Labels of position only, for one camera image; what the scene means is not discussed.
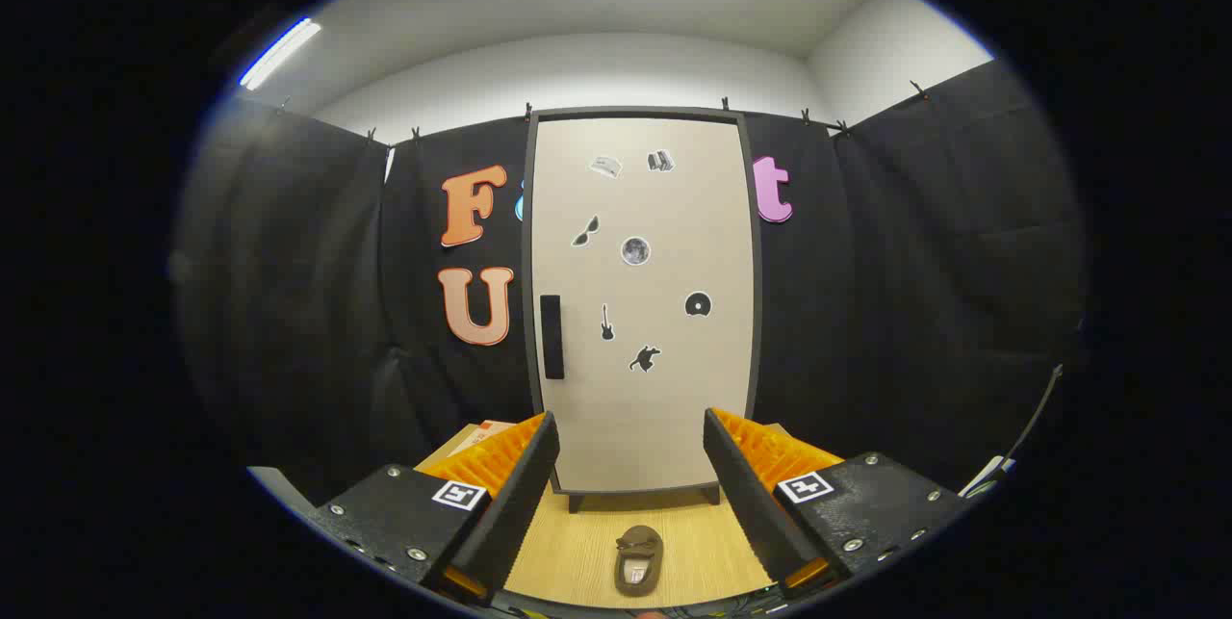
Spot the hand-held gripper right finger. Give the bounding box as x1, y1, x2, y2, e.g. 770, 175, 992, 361
703, 407, 973, 601

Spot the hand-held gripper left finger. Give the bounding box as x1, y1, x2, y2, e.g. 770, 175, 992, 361
306, 411, 561, 606

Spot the brown fuzzy shoe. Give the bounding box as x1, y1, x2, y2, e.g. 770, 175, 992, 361
614, 525, 665, 598

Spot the black door handle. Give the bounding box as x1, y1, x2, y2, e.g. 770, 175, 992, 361
540, 295, 565, 380

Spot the dark grey shoe cabinet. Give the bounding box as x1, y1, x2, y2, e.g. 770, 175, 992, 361
521, 106, 764, 514

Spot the beige orange cover book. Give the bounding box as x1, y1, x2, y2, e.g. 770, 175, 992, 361
448, 420, 518, 458

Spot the grey panel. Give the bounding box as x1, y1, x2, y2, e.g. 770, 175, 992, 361
246, 466, 319, 519

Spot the black backdrop cloth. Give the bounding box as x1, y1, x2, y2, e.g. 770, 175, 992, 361
173, 61, 1089, 504

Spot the narrow ceiling light strip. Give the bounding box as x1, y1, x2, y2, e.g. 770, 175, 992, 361
239, 17, 322, 90

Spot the thin grey cable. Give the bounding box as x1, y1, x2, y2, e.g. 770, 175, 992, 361
1001, 364, 1063, 466

